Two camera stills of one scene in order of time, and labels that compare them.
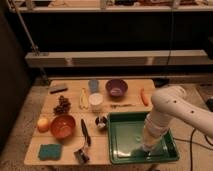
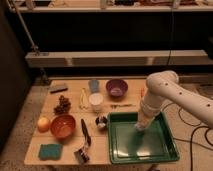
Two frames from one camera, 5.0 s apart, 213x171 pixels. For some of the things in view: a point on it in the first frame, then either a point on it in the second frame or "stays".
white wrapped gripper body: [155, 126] -> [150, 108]
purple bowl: [116, 88] stays
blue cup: [93, 85] stays
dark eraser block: [56, 89] stays
